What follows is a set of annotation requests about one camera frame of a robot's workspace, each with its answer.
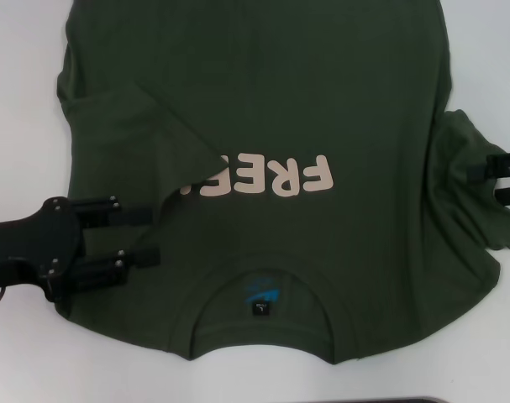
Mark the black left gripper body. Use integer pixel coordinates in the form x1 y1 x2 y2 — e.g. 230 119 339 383
0 197 87 304

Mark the dark green FREE t-shirt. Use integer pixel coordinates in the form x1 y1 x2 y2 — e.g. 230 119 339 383
55 0 510 376

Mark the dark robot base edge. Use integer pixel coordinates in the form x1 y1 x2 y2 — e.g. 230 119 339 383
355 395 510 403

